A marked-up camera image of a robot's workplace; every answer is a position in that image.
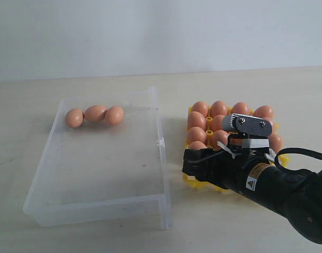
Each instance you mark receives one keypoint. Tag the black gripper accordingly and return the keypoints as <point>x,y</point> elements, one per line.
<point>221,169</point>

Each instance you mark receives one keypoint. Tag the brown egg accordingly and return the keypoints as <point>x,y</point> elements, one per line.
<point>196,119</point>
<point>114,115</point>
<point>264,111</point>
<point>201,107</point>
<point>197,145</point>
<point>74,118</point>
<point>275,142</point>
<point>95,113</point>
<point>273,125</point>
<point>241,108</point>
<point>216,123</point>
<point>219,136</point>
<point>218,108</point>
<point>196,134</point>

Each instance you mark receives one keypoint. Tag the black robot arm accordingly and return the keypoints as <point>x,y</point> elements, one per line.
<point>294,194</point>

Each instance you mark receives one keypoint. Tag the yellow plastic egg rack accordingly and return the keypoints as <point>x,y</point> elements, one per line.
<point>192,181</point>

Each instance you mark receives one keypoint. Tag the clear plastic tray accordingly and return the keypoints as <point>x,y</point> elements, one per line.
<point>97,172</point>

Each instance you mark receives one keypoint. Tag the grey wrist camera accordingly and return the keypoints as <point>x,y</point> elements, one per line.
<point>247,133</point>

